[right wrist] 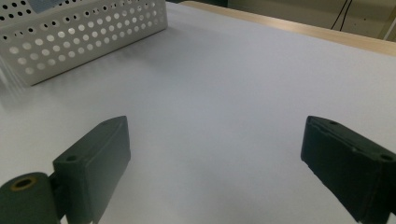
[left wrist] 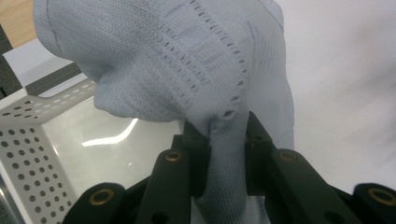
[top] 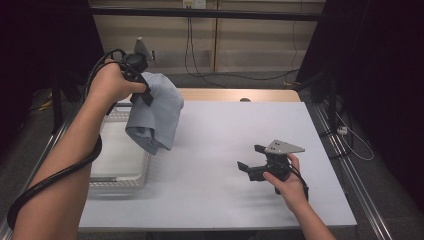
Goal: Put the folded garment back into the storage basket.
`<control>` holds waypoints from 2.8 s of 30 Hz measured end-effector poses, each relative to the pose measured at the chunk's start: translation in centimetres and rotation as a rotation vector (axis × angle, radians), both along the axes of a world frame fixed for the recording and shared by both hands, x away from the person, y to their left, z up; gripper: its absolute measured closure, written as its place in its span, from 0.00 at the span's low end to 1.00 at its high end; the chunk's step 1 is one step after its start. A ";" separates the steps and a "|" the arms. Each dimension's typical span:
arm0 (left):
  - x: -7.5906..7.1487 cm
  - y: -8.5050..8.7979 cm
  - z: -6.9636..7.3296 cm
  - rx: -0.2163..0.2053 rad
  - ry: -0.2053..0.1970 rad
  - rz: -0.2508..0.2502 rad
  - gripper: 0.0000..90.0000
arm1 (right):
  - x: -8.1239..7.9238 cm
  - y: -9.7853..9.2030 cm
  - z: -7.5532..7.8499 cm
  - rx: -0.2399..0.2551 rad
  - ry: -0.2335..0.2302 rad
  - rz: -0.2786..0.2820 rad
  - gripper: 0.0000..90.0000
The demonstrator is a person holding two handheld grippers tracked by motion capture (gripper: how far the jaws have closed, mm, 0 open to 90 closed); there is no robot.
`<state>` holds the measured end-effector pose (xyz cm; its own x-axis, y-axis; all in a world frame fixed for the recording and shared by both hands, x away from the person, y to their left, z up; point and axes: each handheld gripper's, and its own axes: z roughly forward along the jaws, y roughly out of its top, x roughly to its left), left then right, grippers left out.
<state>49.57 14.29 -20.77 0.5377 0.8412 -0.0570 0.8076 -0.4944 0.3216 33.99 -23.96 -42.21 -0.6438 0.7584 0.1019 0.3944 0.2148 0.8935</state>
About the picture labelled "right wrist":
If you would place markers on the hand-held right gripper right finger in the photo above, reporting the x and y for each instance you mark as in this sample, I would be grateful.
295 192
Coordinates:
345 165

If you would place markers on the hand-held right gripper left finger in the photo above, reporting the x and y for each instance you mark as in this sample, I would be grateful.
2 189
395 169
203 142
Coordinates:
93 168

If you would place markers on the white perforated basket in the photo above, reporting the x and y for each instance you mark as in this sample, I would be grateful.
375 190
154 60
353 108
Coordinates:
81 46

